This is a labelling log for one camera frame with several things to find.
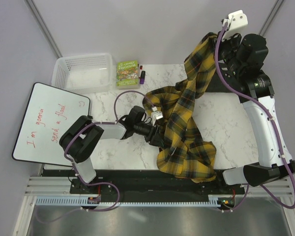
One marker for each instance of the left aluminium corner post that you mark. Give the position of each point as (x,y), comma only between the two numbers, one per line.
(43,27)

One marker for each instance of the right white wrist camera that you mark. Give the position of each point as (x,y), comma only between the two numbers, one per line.
(236,22)

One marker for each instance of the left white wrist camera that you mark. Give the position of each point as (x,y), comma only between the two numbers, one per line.
(156,114)

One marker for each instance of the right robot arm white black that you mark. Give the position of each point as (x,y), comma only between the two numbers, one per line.
(240,61)

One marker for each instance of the red capped marker pen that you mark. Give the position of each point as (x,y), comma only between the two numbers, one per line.
(139,71)

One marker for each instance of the folded dark striped shirt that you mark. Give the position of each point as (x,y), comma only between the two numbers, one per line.
(216,85)

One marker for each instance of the yellow plaid long sleeve shirt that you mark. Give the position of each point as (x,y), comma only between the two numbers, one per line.
(185,154)

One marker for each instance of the white plastic basket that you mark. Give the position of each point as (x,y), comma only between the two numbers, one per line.
(84,74)

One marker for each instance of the whiteboard with red writing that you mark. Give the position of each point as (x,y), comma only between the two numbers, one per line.
(49,114)

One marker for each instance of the aluminium corner post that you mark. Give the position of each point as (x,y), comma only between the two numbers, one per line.
(43,27)
(271,17)

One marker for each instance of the white slotted cable duct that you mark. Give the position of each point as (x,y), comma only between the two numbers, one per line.
(86,201)

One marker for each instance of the purple highlighter marker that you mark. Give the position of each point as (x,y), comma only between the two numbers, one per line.
(142,77)

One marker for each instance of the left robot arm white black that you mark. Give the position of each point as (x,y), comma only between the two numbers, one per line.
(80,140)

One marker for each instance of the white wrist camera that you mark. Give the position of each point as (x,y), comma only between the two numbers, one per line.
(156,114)
(236,22)

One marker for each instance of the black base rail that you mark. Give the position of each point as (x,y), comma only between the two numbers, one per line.
(148,185)

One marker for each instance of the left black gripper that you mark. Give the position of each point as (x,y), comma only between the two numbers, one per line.
(154,137)

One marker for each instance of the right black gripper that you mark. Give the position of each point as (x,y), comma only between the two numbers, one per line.
(236,37)

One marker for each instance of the green treehouse book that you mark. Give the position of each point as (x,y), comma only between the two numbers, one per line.
(127,75)

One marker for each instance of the right aluminium corner post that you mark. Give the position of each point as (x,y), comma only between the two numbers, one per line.
(271,17)

